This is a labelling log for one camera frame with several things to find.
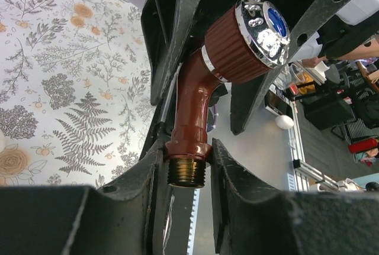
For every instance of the white cable duct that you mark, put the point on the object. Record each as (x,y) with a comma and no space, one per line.
(193,222)

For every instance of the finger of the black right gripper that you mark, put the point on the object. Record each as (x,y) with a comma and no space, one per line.
(304,18)
(166,26)

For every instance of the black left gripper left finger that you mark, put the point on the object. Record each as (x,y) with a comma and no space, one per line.
(118,218)

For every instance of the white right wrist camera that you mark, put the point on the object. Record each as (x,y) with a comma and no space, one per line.
(353,25)

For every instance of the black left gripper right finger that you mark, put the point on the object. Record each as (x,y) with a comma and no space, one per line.
(252,217)

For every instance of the floral patterned table mat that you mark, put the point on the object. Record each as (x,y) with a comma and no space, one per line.
(75,84)

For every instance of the brown faucet chrome knob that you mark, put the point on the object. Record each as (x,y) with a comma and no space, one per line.
(249,40)

